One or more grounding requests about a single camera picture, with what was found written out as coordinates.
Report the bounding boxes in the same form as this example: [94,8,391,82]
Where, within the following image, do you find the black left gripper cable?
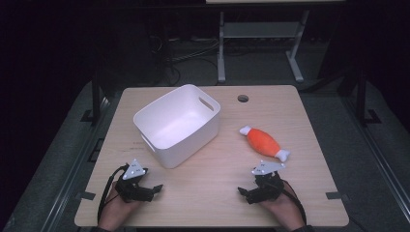
[97,163,131,224]

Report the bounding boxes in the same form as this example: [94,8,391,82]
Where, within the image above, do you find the bundle of floor cables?
[149,34,220,85]

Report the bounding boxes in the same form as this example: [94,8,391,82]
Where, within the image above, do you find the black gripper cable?
[97,163,131,224]
[280,179,308,226]

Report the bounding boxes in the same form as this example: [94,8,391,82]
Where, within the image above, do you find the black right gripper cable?
[280,179,308,226]

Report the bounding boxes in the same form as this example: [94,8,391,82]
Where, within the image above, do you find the aluminium floor rail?
[40,96,112,232]
[340,96,410,223]

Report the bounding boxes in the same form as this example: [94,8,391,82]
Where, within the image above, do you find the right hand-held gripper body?
[248,159,286,204]

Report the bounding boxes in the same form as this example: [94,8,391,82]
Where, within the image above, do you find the grey table edge bracket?
[325,190,348,201]
[74,190,97,201]

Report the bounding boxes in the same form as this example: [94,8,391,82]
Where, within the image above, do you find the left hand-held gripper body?
[114,158,155,204]

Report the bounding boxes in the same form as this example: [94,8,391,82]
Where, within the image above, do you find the grey metal desk frame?
[217,9,311,84]

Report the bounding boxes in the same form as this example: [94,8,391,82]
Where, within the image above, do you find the white plastic storage bin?
[132,83,222,169]

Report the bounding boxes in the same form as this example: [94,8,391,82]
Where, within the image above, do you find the orange plush drumstick toy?
[239,125,291,163]

